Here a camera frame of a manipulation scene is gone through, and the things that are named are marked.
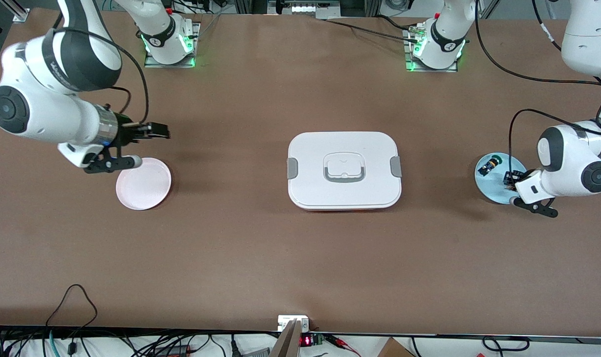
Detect white lidded box grey latches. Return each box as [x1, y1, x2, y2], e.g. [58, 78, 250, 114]
[286, 131, 403, 212]

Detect small white box device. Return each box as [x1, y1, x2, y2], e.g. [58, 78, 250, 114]
[278, 315, 311, 332]

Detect light blue round plate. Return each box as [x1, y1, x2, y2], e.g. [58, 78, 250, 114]
[475, 152, 531, 205]

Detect pink round plate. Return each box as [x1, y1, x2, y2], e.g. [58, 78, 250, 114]
[116, 158, 172, 211]

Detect white power strip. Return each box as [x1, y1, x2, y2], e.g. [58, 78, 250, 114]
[268, 0, 340, 20]

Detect brown cardboard piece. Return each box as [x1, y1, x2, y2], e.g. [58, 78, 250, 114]
[377, 338, 416, 357]

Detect red clip leads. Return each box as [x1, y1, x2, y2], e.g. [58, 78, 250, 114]
[330, 335, 361, 357]

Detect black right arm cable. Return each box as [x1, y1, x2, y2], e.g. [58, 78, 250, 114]
[53, 27, 150, 124]

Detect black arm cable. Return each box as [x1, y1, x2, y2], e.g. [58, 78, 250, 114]
[53, 27, 150, 124]
[474, 0, 601, 173]

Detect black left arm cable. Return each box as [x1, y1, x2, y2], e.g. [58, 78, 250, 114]
[474, 0, 601, 173]

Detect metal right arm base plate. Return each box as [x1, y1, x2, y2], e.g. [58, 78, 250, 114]
[144, 21, 202, 68]

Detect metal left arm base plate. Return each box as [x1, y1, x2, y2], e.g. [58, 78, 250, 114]
[403, 25, 459, 73]

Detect black looped cable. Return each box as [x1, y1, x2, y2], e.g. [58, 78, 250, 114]
[45, 284, 99, 348]

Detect black coiled cable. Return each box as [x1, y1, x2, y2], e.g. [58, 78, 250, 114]
[483, 336, 530, 352]

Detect aluminium frame profile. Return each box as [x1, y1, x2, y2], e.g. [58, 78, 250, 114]
[0, 0, 31, 23]

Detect thin black cable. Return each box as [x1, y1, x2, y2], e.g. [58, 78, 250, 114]
[325, 19, 420, 43]

